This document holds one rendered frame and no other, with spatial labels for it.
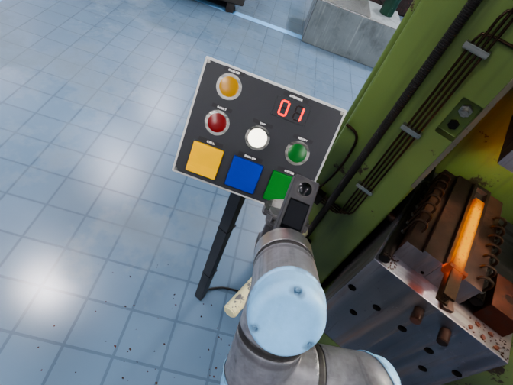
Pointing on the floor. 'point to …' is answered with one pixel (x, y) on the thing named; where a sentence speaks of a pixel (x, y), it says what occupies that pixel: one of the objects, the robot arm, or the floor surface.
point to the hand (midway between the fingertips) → (284, 201)
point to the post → (234, 204)
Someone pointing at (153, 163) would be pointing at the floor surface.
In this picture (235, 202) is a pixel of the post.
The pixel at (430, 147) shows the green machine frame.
